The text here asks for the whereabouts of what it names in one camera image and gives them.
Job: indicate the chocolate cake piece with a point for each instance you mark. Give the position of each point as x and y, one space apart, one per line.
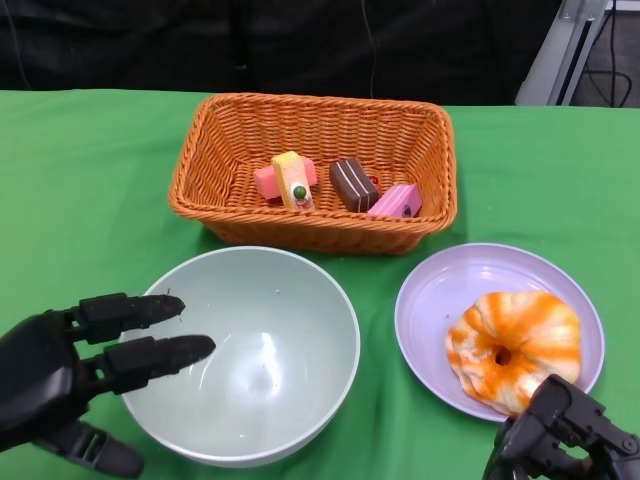
352 185

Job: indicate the pink cake slice with cherry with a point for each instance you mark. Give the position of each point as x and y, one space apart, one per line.
395 202

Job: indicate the small pink cake slice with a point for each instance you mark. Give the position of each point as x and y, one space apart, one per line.
265 182

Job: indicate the grey-green bowl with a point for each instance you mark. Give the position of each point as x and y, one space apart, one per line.
280 375

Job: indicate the green tablecloth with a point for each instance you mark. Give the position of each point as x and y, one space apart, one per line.
75 165

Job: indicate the black backdrop cloth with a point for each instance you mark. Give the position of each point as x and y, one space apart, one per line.
150 45

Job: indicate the orange wicker basket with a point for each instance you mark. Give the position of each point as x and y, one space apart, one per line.
320 130

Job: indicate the black stand pole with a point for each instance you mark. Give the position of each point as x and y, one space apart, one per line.
241 65

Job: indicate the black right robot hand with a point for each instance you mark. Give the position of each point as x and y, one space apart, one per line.
560 435

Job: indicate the pale lavender plate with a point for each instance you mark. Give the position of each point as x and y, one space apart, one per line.
435 290

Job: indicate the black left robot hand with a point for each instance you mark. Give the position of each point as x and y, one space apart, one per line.
35 370

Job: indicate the yellow layered cake slice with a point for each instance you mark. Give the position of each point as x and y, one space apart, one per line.
292 172

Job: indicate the oval orange striped bread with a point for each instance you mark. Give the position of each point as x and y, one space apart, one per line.
540 325

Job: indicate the grey aluminium frame post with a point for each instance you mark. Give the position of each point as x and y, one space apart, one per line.
560 65

